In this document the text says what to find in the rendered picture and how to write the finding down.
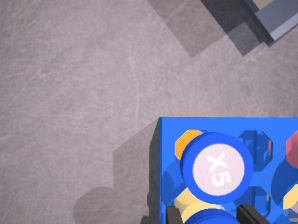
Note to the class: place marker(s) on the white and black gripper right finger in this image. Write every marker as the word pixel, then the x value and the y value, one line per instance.
pixel 247 214

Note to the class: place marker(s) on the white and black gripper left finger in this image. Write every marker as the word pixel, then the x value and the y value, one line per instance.
pixel 172 215

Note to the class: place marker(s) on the blue-capped tube marked x5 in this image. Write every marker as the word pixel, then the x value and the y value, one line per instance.
pixel 216 168

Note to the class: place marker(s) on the blue tube rack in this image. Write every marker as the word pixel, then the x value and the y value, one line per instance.
pixel 272 174

